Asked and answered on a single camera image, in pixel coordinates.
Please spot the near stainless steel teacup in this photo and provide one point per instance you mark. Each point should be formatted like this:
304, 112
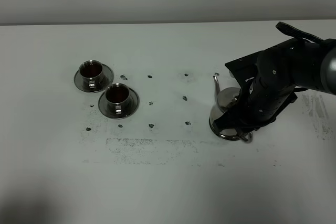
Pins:
118, 98

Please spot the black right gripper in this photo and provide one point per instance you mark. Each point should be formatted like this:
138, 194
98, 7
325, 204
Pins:
266, 89

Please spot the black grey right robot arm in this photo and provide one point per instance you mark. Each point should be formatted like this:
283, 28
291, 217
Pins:
311, 60

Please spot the stainless steel teapot tray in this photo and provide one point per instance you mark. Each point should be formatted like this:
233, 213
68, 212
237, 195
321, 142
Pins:
226, 134

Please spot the far stainless steel saucer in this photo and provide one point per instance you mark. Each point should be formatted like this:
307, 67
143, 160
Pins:
107, 80

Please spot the near stainless steel saucer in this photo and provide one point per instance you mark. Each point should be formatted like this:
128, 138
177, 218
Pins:
107, 110

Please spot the stainless steel teacup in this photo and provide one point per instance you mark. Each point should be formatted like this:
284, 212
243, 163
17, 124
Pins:
92, 73
118, 98

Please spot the stainless steel saucer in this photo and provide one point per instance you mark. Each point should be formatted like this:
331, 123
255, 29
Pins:
107, 110
107, 80

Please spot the far stainless steel teacup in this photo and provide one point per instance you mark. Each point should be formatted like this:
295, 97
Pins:
92, 73

